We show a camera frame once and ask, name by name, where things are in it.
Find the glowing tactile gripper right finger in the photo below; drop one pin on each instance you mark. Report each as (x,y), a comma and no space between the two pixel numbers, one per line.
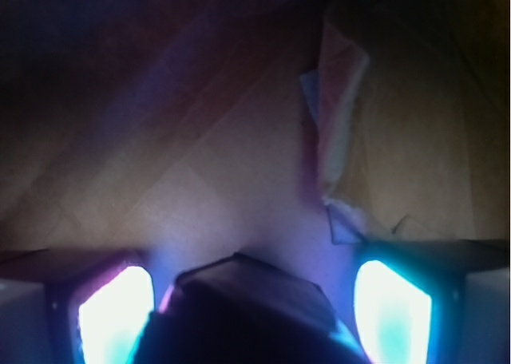
(434,301)

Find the black square box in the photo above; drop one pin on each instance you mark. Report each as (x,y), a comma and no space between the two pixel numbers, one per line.
(243,310)

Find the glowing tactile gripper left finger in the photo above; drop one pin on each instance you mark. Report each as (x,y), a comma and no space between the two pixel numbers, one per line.
(73,305)

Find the brown paper bag tray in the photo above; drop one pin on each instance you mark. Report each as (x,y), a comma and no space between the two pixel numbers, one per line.
(211,125)

